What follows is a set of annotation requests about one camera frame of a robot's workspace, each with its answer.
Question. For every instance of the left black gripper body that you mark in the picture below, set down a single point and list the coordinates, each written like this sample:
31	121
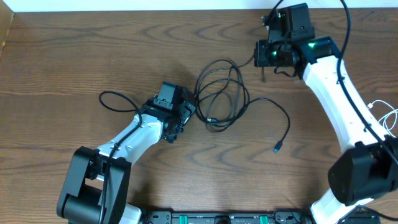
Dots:
182	117

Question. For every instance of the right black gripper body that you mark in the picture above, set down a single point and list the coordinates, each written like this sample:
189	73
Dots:
270	55

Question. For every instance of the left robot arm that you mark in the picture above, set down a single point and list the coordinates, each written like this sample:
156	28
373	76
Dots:
97	181

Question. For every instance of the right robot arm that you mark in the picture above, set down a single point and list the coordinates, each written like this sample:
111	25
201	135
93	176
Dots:
367	168

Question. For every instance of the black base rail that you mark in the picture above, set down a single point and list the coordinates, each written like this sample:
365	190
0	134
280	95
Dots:
279	216

